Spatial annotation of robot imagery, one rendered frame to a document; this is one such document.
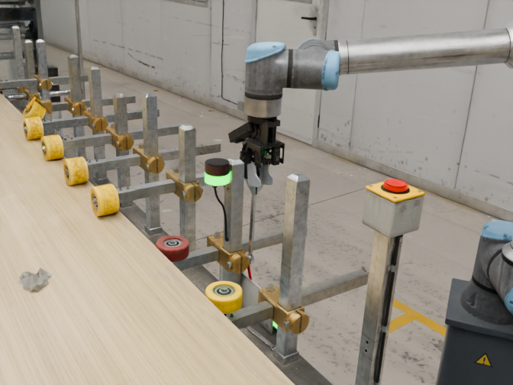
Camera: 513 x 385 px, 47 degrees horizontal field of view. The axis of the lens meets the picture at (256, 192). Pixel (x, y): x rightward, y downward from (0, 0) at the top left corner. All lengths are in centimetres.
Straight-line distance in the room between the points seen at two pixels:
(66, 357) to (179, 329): 21
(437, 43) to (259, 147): 51
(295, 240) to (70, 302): 48
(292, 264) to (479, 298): 76
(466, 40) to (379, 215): 68
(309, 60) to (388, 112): 322
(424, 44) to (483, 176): 271
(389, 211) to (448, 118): 331
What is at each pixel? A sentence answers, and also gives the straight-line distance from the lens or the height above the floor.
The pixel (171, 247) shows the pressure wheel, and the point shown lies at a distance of 144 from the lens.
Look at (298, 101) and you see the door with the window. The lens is 525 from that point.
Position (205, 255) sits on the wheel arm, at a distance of 151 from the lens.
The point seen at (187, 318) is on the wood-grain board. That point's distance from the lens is 119.
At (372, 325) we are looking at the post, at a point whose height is 96.
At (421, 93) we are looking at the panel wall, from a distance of 436.
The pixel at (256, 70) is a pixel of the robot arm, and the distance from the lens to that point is 136.
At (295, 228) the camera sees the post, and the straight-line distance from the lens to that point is 123.
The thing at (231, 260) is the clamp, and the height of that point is 86.
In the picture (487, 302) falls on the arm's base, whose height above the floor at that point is 66.
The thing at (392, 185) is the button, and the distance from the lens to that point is 99.
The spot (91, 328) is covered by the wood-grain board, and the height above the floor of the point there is 90.
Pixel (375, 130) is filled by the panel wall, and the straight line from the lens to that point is 467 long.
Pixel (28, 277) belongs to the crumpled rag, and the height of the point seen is 91.
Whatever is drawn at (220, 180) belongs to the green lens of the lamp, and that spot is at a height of 108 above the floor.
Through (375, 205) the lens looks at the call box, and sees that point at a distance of 99.
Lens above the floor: 158
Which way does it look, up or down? 23 degrees down
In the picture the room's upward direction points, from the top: 2 degrees clockwise
